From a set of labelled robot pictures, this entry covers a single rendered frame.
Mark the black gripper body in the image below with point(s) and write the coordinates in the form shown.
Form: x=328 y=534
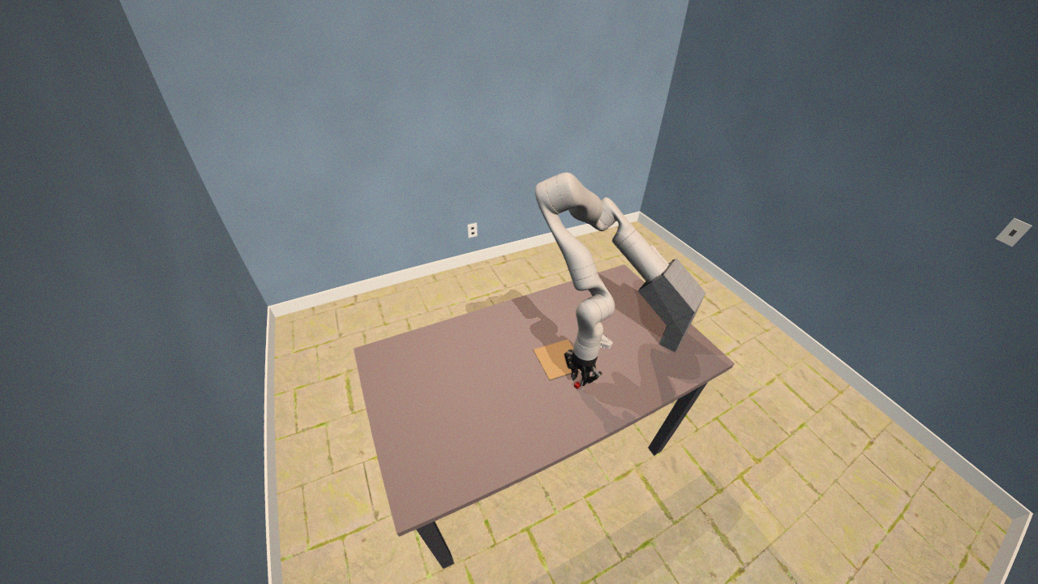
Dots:
x=588 y=364

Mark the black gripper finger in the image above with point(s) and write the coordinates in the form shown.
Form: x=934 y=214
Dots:
x=586 y=378
x=572 y=366

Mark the tan square mat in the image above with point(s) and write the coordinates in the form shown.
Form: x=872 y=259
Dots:
x=552 y=359

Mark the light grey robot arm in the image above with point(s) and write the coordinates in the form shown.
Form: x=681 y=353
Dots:
x=564 y=192

